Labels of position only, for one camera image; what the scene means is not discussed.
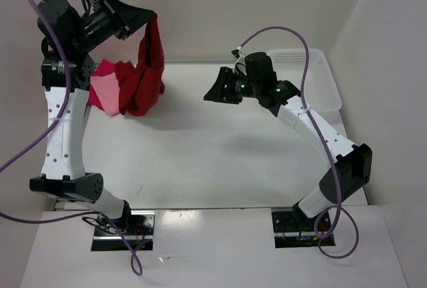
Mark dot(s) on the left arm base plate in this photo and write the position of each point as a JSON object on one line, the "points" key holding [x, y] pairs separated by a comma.
{"points": [[139, 234]]}

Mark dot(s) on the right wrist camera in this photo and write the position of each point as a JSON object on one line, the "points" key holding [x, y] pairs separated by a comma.
{"points": [[238, 58]]}

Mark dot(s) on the dark red t shirt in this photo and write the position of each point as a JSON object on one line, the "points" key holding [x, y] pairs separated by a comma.
{"points": [[141, 85]]}

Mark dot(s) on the light pink t shirt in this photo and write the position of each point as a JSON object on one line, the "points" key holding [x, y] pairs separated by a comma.
{"points": [[107, 90]]}

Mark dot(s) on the magenta t shirt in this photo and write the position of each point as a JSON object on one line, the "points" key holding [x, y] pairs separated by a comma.
{"points": [[105, 68]]}

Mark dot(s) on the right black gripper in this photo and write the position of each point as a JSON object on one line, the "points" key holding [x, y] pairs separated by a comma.
{"points": [[219, 92]]}

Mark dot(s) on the white plastic basket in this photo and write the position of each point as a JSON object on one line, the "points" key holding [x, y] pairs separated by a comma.
{"points": [[320, 88]]}

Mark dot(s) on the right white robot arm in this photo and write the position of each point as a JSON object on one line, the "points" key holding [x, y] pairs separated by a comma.
{"points": [[348, 164]]}

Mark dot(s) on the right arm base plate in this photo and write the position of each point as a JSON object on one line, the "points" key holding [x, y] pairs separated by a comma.
{"points": [[289, 233]]}

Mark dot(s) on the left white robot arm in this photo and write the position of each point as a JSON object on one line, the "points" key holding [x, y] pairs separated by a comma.
{"points": [[66, 72]]}

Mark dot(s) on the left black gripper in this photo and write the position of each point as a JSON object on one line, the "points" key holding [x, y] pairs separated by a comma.
{"points": [[133, 17]]}

